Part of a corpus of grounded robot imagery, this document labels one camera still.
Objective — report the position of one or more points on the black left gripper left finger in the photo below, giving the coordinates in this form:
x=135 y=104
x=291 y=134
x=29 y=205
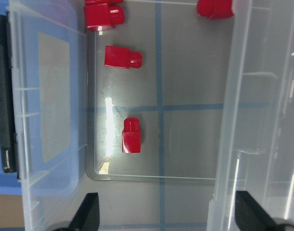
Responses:
x=87 y=217

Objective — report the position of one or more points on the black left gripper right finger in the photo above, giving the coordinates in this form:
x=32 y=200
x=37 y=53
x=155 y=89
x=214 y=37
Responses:
x=250 y=216

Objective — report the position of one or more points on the red block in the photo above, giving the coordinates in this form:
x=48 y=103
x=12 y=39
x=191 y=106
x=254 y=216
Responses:
x=101 y=17
x=120 y=57
x=109 y=2
x=215 y=9
x=131 y=136

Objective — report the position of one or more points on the clear plastic storage box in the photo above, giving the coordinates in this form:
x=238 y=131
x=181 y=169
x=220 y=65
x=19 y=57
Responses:
x=133 y=113

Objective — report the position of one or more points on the blue plastic tray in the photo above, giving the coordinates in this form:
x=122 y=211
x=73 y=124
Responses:
x=48 y=57

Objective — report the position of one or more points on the clear plastic box lid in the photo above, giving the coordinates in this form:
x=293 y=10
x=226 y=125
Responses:
x=256 y=149

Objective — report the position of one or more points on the black box latch handle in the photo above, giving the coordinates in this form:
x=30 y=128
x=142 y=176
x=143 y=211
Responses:
x=7 y=124

